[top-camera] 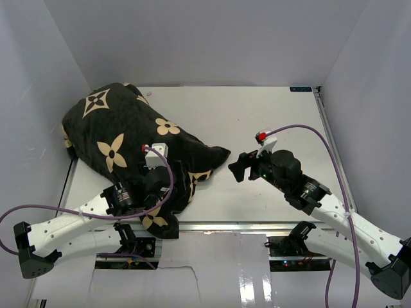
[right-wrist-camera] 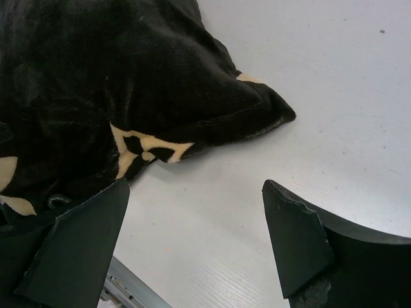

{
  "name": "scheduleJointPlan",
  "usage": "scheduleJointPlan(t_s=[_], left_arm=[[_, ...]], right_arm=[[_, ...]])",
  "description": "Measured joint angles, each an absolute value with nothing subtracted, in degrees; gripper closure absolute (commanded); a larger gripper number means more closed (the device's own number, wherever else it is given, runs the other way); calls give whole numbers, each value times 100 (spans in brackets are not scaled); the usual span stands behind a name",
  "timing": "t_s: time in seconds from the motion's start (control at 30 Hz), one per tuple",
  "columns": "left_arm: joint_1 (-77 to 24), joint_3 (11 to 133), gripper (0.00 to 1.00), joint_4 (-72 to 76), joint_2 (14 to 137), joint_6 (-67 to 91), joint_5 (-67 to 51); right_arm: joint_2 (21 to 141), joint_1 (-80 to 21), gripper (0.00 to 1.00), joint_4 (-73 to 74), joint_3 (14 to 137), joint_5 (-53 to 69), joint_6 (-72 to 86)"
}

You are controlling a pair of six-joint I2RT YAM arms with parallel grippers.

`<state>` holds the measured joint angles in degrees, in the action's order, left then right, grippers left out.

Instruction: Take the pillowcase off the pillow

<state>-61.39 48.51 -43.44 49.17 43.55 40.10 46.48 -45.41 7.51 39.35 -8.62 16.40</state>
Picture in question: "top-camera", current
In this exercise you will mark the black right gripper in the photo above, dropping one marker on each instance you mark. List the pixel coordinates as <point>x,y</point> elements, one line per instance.
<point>245,160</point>

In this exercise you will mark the blue right corner label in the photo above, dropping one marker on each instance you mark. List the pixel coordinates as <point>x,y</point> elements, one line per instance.
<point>300,89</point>

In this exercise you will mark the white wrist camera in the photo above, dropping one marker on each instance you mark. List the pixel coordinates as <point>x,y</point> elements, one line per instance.
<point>266,141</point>
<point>155,155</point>

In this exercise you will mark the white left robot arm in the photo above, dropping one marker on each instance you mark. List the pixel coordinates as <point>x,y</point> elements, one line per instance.
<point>94,228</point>

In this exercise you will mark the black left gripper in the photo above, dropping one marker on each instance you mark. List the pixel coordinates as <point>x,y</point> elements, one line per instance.
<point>143,171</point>

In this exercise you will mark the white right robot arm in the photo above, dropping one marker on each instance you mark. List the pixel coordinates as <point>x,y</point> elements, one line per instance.
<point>380,256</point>

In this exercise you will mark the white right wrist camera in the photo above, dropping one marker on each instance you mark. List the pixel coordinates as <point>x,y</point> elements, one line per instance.
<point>266,141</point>

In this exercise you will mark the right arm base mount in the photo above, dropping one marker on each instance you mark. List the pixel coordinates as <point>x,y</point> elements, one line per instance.
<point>289,253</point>

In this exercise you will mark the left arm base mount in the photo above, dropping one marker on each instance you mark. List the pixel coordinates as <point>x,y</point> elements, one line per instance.
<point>135,249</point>

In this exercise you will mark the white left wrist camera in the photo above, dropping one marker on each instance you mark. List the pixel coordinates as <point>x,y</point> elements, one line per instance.
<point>155,155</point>

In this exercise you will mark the black floral pillowcase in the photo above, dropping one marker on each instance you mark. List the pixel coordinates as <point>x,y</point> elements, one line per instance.
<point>107,130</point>

